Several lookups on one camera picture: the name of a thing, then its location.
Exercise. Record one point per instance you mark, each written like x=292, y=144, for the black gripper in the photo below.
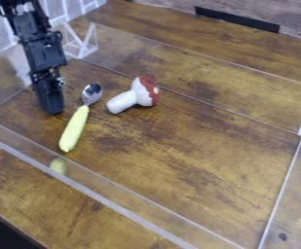
x=46, y=57

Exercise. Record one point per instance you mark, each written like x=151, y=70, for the red white toy mushroom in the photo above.
x=144, y=93

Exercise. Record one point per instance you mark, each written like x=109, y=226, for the clear acrylic enclosure wall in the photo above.
x=197, y=173

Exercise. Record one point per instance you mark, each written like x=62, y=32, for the black strip on table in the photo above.
x=246, y=21

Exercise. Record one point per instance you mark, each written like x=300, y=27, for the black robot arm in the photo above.
x=26, y=18

